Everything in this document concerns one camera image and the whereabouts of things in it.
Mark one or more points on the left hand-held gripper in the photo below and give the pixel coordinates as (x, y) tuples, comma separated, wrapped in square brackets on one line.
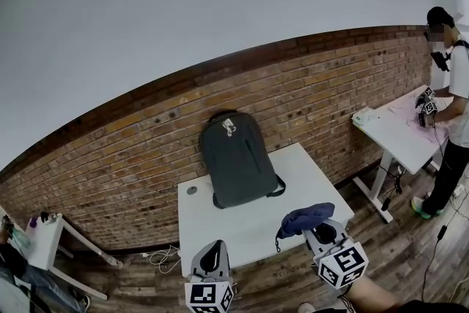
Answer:
[(209, 267)]

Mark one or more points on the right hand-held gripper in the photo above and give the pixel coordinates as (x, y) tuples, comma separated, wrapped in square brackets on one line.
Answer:
[(342, 264)]

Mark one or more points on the navy blue cloth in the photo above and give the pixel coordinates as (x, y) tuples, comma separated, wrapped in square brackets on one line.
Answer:
[(306, 218)]

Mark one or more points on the dark grey backpack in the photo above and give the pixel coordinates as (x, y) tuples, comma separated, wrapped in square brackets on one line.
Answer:
[(234, 161)]

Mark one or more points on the person's right forearm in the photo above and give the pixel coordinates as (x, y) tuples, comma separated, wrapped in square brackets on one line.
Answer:
[(373, 295)]

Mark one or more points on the pink cloth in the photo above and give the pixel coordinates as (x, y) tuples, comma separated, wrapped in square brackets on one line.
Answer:
[(410, 110)]

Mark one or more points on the person's white shoe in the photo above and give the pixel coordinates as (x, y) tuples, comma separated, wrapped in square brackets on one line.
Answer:
[(306, 308)]

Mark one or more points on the black power adapter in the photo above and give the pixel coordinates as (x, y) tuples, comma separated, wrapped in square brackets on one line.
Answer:
[(385, 204)]

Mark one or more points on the person's black trouser leg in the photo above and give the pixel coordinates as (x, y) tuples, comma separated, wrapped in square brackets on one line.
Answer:
[(432, 308)]

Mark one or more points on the white desk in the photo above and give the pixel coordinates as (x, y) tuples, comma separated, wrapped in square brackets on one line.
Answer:
[(395, 137), (45, 242)]

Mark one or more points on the white box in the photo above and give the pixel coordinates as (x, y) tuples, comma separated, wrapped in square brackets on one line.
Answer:
[(361, 118)]

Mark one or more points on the small black object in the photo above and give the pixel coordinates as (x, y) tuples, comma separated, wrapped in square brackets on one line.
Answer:
[(44, 217)]

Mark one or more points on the purple object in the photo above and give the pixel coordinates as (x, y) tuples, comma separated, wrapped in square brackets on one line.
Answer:
[(33, 222)]

